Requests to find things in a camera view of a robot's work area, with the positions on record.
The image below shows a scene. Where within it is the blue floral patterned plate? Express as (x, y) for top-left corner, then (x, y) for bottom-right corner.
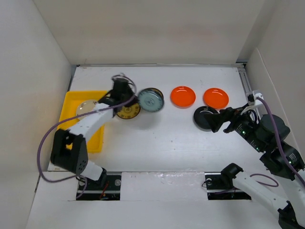
(137, 88), (164, 113)

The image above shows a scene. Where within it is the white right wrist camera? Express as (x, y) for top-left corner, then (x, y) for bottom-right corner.
(246, 90), (264, 107)

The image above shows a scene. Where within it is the orange plate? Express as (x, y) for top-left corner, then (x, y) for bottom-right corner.
(203, 88), (229, 109)
(170, 86), (196, 108)

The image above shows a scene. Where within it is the yellow plastic bin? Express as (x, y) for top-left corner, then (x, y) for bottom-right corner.
(58, 90), (108, 154)

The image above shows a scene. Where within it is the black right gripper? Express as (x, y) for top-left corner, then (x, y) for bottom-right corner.
(203, 102), (265, 152)

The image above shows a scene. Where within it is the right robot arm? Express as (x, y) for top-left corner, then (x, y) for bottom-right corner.
(204, 100), (305, 229)

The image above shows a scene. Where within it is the yellow brown patterned plate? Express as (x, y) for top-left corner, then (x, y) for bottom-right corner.
(116, 103), (141, 120)

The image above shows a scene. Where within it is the black glossy plate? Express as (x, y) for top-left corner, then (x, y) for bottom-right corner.
(193, 106), (219, 132)

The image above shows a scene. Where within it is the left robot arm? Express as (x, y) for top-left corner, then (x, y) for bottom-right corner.
(51, 75), (136, 189)

